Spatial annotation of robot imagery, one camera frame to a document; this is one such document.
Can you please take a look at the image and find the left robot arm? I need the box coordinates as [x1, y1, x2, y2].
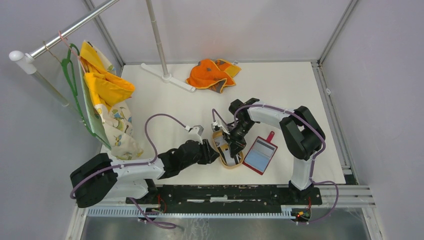
[70, 139, 220, 208]

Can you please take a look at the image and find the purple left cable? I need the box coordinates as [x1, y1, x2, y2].
[69, 113, 190, 230]

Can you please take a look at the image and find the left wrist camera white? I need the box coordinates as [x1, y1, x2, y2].
[185, 125, 204, 144]

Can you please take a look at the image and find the metal hanging rail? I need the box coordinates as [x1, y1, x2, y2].
[8, 0, 119, 75]

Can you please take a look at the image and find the green clothes hanger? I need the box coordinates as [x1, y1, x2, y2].
[60, 43, 111, 150]

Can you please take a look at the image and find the white card black stripe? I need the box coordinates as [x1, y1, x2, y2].
[224, 153, 242, 167]

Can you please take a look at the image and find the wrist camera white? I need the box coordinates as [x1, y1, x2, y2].
[185, 125, 204, 144]
[211, 120, 230, 137]

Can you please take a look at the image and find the orange yellow cloth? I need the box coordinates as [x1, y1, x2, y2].
[185, 58, 242, 94]

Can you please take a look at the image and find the red leather card holder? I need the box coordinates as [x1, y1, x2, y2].
[242, 131, 278, 175]

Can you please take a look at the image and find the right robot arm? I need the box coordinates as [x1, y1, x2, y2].
[224, 98, 326, 204]

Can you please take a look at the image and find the vertical metal pole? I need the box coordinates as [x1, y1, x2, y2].
[145, 0, 170, 75]

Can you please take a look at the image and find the yellow patterned hanging cloth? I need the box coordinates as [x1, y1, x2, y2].
[80, 41, 144, 161]

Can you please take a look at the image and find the white card dark stripe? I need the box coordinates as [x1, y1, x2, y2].
[252, 137, 278, 158]

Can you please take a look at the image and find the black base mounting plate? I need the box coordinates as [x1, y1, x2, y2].
[136, 185, 323, 214]

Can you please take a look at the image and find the white rack stand base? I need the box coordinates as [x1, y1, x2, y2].
[140, 63, 196, 93]

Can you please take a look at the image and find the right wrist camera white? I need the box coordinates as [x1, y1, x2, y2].
[211, 120, 230, 137]

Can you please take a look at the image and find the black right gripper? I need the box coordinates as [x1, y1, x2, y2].
[222, 120, 256, 159]

